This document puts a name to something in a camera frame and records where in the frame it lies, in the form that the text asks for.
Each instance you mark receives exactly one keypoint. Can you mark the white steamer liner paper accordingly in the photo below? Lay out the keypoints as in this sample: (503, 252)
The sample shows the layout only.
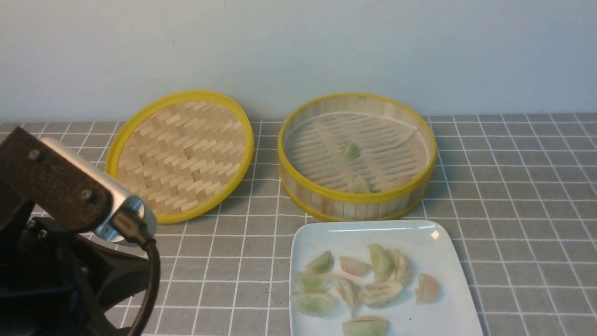
(391, 152)

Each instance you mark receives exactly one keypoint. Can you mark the green dumpling plate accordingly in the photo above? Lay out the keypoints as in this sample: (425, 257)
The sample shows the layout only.
(367, 326)
(382, 263)
(312, 282)
(314, 304)

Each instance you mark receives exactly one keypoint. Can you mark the pink dumpling plate right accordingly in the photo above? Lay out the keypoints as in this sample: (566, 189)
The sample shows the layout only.
(427, 290)

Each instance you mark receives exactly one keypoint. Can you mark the white dumpling plate centre-left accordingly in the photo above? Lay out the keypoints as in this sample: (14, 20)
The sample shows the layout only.
(348, 291)

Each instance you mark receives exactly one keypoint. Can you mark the green dumpling plate left upper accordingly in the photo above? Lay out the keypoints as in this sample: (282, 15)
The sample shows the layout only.
(312, 282)

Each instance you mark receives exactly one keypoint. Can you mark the green dumpling plate top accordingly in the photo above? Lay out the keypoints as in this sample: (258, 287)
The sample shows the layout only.
(382, 263)

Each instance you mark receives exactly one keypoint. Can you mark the grey checked tablecloth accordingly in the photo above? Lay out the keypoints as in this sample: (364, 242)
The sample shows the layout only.
(516, 193)

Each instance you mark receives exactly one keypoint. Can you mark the white square plate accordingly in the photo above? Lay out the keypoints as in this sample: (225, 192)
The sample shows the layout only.
(429, 249)

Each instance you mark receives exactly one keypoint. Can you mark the pink dumpling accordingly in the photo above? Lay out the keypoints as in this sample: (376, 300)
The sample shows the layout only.
(354, 267)

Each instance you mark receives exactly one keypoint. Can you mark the green dumpling plate bottom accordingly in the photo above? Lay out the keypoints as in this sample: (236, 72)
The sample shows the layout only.
(367, 326)

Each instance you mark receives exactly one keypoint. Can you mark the green dumpling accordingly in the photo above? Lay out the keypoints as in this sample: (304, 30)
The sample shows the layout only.
(360, 185)
(351, 152)
(324, 263)

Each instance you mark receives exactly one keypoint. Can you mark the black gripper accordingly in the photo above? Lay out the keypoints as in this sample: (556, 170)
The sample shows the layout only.
(56, 283)

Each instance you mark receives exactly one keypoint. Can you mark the bamboo steamer lid yellow rim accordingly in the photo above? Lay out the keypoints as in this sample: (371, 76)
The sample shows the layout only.
(183, 154)

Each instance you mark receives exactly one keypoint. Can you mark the dark brown camera mount plate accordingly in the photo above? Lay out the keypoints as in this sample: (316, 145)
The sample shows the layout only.
(34, 174)

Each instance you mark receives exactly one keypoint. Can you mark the white dumpling plate centre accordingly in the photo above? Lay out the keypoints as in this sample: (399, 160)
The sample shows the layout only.
(378, 295)

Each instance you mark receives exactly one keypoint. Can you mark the green dumpling plate left lower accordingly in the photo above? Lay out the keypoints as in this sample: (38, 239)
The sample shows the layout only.
(314, 304)

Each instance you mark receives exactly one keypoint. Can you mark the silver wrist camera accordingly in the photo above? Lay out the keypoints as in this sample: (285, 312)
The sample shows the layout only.
(120, 196)

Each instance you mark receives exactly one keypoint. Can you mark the bamboo steamer basket yellow rim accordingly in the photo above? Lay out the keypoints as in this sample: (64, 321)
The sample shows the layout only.
(330, 205)

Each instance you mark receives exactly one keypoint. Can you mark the white dumpling plate top right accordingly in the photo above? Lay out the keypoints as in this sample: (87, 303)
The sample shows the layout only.
(403, 267)

